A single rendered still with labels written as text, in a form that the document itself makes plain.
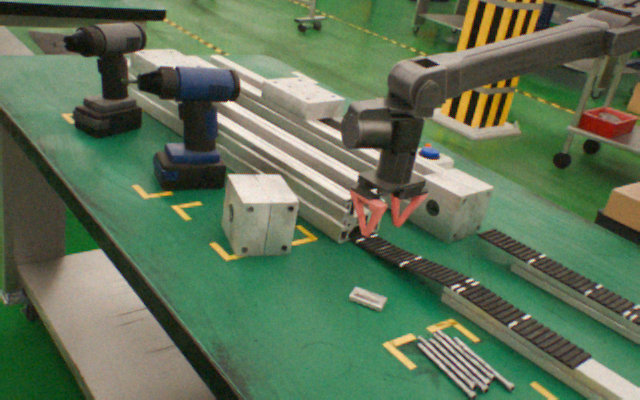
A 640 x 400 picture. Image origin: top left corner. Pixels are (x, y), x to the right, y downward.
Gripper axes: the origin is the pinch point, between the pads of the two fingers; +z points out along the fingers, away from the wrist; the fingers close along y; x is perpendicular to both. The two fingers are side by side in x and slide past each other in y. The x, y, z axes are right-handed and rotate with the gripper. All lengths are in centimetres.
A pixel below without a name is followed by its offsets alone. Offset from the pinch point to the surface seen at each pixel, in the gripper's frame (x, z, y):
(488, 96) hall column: -166, 56, -296
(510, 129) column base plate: -157, 79, -320
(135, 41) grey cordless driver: -61, -15, 13
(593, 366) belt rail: 38.0, 1.5, -0.5
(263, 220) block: -7.1, -1.9, 19.9
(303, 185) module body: -14.9, -1.7, 5.0
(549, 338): 31.8, 1.3, -0.2
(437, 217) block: 1.2, 0.9, -13.9
